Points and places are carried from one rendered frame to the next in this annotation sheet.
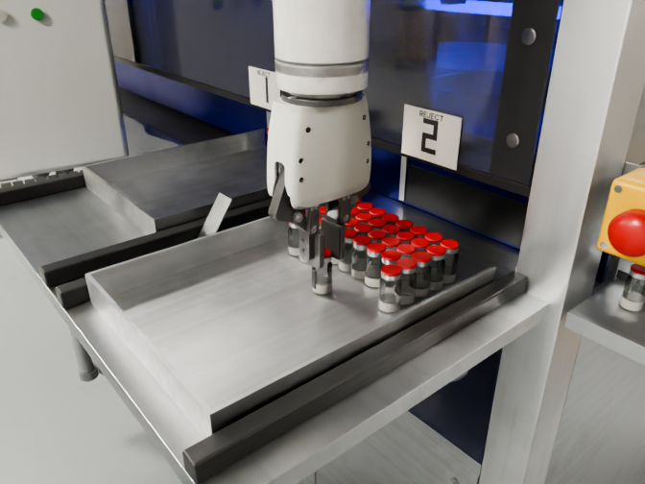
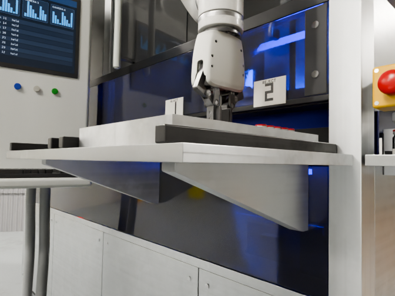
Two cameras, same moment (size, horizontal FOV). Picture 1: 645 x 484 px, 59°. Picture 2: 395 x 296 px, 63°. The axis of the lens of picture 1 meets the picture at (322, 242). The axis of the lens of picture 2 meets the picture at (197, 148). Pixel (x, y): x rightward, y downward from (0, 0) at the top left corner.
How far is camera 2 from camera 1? 36 cm
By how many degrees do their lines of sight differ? 29
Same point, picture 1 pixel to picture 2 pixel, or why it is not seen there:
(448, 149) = (280, 93)
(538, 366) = (354, 200)
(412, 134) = (259, 95)
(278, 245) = not seen: hidden behind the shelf
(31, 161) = (30, 166)
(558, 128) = (337, 58)
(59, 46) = (62, 108)
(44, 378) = not seen: outside the picture
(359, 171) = (239, 77)
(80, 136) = not seen: hidden behind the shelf
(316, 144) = (219, 50)
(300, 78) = (213, 16)
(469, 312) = (310, 143)
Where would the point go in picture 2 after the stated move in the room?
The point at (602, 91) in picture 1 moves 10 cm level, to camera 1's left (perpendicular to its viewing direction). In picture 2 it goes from (356, 32) to (302, 30)
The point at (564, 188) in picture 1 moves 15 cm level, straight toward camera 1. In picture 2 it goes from (347, 85) to (355, 61)
